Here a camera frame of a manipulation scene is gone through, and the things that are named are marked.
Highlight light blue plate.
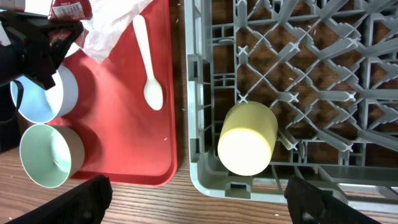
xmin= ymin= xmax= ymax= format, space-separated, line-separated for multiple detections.
xmin=65 ymin=43 xmax=80 ymax=58

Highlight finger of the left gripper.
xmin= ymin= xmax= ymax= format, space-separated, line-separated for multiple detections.
xmin=46 ymin=20 xmax=83 ymax=70

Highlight grey dishwasher rack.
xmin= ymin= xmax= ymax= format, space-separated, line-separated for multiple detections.
xmin=184 ymin=0 xmax=397 ymax=213

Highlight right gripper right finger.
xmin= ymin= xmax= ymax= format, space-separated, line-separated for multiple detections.
xmin=284 ymin=175 xmax=377 ymax=224

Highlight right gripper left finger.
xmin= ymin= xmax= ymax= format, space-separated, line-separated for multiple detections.
xmin=7 ymin=175 xmax=113 ymax=224

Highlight yellow plastic cup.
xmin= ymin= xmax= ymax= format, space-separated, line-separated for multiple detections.
xmin=217 ymin=101 xmax=278 ymax=176

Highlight black plastic tray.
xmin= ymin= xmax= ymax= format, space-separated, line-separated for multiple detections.
xmin=1 ymin=85 xmax=21 ymax=153

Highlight white paper napkin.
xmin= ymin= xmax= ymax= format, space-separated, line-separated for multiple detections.
xmin=82 ymin=0 xmax=152 ymax=64

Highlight white plastic spoon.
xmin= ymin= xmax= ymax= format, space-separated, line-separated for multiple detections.
xmin=132 ymin=15 xmax=164 ymax=111

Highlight red snack wrapper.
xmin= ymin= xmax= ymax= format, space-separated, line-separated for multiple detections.
xmin=49 ymin=0 xmax=93 ymax=48

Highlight mint green bowl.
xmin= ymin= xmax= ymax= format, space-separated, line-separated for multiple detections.
xmin=19 ymin=124 xmax=85 ymax=188

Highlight light blue bowl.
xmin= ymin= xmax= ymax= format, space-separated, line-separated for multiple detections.
xmin=17 ymin=65 xmax=78 ymax=124

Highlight red serving tray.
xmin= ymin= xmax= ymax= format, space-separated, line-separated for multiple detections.
xmin=53 ymin=0 xmax=177 ymax=186

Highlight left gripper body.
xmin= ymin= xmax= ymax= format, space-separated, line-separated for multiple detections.
xmin=1 ymin=11 xmax=53 ymax=90

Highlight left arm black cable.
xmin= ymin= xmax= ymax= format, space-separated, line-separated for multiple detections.
xmin=0 ymin=80 xmax=24 ymax=125

